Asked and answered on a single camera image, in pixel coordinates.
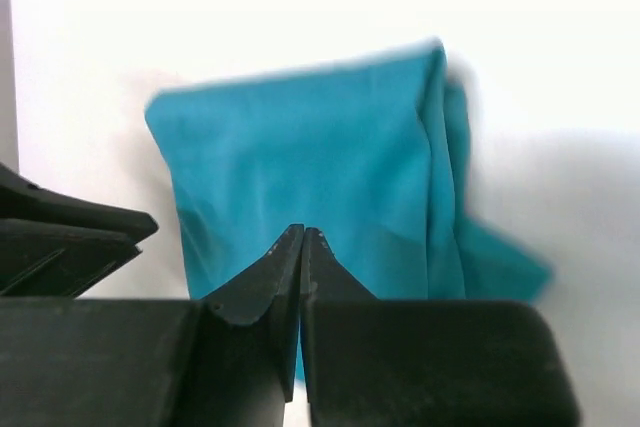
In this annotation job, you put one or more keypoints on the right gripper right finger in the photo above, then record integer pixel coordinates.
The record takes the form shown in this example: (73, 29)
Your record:
(373, 362)

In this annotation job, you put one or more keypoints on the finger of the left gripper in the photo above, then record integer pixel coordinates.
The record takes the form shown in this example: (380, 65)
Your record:
(57, 245)

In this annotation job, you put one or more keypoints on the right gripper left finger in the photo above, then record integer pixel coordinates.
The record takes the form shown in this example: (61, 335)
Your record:
(227, 359)

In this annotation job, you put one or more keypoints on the teal t shirt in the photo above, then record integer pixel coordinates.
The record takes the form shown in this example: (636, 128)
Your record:
(374, 153)

